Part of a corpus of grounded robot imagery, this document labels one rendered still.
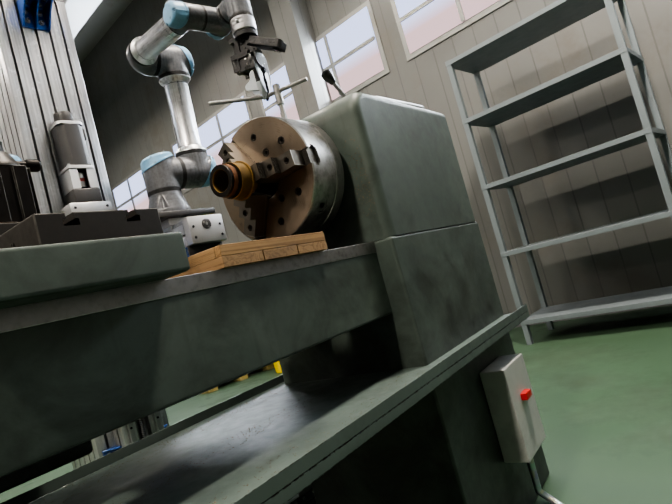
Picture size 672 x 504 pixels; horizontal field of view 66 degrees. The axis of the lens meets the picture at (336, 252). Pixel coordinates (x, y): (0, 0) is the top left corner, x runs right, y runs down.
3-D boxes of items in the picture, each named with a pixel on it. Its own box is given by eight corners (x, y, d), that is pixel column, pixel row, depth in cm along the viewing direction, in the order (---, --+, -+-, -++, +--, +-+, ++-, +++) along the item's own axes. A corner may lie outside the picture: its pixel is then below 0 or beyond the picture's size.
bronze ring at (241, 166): (231, 169, 128) (202, 168, 121) (257, 155, 123) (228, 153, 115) (241, 205, 128) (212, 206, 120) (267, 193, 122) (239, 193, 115)
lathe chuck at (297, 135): (251, 245, 147) (237, 132, 145) (343, 235, 128) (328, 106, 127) (228, 248, 139) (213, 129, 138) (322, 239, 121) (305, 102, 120)
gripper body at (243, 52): (247, 82, 162) (238, 45, 163) (271, 71, 159) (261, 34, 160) (234, 75, 155) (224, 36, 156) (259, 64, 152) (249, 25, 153)
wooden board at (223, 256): (220, 283, 134) (216, 268, 134) (328, 249, 113) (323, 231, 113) (112, 306, 110) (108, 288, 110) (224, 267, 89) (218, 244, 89)
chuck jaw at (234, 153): (260, 181, 134) (233, 154, 139) (269, 165, 132) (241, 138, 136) (228, 181, 125) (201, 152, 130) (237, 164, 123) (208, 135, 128)
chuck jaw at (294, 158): (277, 166, 130) (312, 146, 124) (283, 185, 130) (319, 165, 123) (246, 165, 121) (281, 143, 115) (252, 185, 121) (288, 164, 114)
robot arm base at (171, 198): (141, 225, 184) (134, 199, 185) (178, 221, 196) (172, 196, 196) (162, 213, 174) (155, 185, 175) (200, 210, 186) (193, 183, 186)
